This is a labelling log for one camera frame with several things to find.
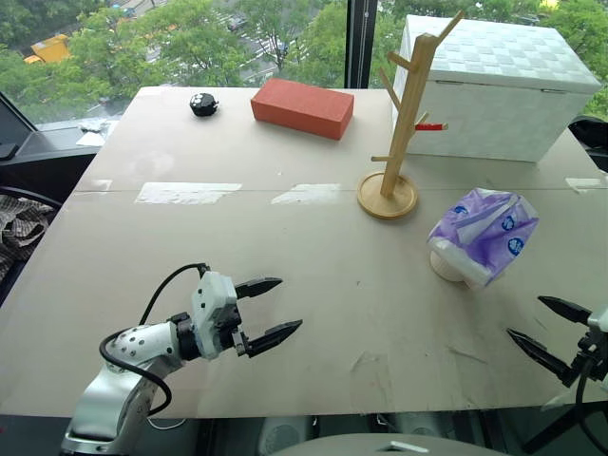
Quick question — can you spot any yellow vehicle outside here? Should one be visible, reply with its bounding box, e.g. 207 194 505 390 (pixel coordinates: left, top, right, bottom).
22 32 73 66

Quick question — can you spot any wooden mug tree stand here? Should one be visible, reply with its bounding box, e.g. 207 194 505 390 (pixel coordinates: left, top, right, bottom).
356 9 466 221

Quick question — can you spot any black side cabinet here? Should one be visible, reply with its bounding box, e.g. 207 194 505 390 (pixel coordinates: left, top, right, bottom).
0 91 102 203

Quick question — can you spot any purple tissue pack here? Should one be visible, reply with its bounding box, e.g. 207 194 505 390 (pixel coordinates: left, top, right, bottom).
425 186 542 290

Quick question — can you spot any black round white-dotted object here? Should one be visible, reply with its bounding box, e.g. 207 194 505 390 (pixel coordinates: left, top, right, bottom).
188 91 221 119

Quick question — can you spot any red brick-shaped block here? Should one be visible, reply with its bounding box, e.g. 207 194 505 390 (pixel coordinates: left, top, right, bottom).
249 77 356 142

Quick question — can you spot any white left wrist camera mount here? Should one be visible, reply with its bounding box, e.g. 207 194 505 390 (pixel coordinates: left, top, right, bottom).
190 271 239 360

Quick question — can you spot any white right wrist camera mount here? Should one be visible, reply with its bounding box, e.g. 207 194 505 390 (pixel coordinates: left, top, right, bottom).
586 305 608 334

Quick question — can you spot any crumpled white wrapper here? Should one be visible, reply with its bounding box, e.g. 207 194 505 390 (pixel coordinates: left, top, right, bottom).
77 118 121 146

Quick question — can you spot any black stand leg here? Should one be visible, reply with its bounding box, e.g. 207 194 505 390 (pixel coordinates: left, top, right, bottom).
521 402 586 454

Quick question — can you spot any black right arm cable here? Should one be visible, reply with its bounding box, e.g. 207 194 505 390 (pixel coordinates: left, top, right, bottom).
575 358 608 450

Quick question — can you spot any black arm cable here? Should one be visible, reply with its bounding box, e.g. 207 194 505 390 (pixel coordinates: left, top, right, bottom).
98 263 211 420
575 358 608 450

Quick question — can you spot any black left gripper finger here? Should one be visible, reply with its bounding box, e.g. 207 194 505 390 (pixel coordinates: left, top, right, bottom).
234 276 285 301
245 318 305 359

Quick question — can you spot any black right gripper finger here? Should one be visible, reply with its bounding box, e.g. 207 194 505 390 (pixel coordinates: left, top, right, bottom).
537 294 594 328
506 327 580 390

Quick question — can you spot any black window post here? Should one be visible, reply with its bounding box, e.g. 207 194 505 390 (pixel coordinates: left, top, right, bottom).
345 0 379 89

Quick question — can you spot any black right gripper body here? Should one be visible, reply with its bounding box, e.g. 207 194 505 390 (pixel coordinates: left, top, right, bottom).
570 331 608 384

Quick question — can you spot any black bag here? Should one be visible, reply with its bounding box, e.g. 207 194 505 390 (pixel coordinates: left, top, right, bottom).
566 114 608 174

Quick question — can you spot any thin white cable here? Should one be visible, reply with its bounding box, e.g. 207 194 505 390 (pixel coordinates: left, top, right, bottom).
143 416 187 432

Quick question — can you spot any white checkered storage box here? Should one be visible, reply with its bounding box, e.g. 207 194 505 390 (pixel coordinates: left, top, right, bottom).
392 13 603 164

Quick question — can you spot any plaid cloth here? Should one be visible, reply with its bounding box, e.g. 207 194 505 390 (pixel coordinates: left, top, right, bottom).
0 194 58 282

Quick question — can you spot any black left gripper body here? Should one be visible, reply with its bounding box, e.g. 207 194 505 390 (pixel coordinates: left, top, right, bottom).
215 299 251 359

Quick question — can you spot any white cup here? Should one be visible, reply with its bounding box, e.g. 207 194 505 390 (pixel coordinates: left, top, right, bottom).
428 250 472 286

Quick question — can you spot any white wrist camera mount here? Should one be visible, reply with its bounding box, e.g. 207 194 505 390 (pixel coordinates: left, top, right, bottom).
586 305 608 334
190 271 239 360

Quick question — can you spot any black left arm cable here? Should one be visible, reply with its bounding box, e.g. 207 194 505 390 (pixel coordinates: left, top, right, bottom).
98 263 211 420

